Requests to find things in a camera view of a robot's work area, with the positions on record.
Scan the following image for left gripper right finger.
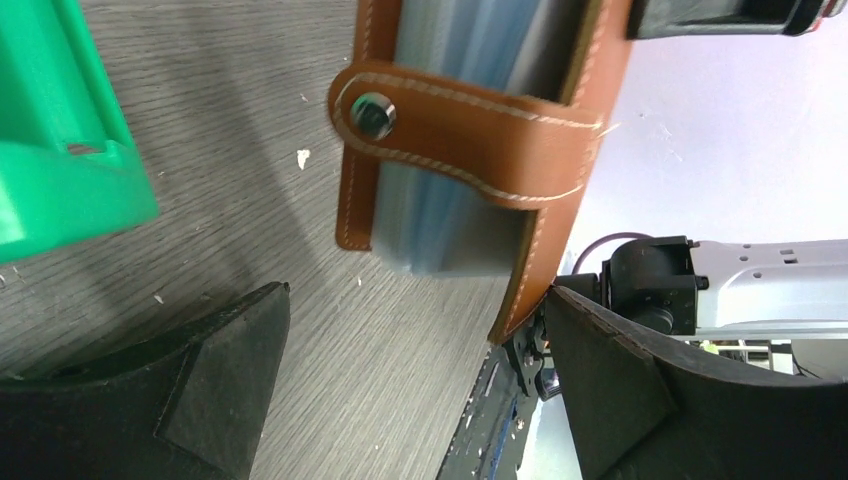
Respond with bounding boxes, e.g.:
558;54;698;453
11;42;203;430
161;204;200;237
544;287;847;479

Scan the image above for brown leather card holder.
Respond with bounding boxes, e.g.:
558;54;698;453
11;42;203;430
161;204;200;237
327;1;631;344

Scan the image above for green plastic card bin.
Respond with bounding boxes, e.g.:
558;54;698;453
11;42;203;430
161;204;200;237
1;1;159;262

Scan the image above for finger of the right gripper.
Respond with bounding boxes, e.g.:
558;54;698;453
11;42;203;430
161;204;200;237
627;0;847;40

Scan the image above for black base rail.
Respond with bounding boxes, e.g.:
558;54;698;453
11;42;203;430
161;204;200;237
437;316;561;480

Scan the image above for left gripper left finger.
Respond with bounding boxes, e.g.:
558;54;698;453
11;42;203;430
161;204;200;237
1;282;290;479

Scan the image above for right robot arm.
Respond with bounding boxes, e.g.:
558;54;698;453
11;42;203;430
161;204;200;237
556;1;847;340

